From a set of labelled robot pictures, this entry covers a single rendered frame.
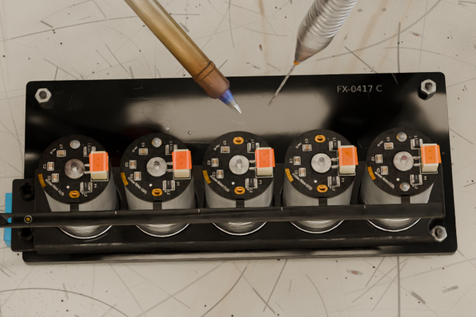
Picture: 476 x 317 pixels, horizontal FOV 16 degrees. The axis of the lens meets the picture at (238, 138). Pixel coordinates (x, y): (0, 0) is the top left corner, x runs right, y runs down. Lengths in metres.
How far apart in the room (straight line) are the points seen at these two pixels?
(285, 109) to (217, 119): 0.03
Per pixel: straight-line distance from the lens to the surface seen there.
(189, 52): 0.53
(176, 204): 0.56
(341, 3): 0.48
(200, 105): 0.62
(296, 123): 0.62
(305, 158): 0.56
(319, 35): 0.50
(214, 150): 0.56
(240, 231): 0.59
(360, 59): 0.64
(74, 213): 0.56
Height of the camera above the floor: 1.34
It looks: 70 degrees down
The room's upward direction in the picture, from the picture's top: straight up
